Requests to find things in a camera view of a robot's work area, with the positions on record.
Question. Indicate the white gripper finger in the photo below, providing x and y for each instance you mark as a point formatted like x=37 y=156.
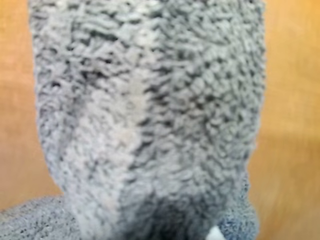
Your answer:
x=215 y=235

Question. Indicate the grey terry cloth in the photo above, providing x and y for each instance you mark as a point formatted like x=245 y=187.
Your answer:
x=150 y=112

